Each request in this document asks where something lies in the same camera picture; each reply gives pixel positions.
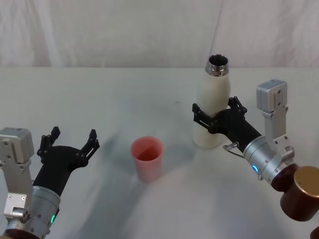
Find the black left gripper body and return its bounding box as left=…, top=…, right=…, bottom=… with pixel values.
left=32, top=145, right=90, bottom=198

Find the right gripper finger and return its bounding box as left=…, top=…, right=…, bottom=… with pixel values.
left=228, top=96, right=248, bottom=118
left=191, top=103, right=218, bottom=133

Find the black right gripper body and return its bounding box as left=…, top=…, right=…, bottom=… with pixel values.
left=208, top=109, right=262, bottom=153

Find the white table cloth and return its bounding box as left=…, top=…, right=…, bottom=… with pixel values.
left=0, top=66, right=319, bottom=239

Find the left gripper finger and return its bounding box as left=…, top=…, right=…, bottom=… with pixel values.
left=76, top=128, right=101, bottom=167
left=36, top=126, right=61, bottom=164

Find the white curtain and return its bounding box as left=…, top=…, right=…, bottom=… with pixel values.
left=0, top=0, right=319, bottom=69

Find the pink plastic cup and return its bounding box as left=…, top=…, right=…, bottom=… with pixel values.
left=130, top=136, right=164, bottom=184

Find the thin dark cable silver plug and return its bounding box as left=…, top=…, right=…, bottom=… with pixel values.
left=223, top=141, right=246, bottom=158

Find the cream vacuum bottle steel neck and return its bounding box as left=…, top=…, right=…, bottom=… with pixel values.
left=191, top=53, right=231, bottom=150

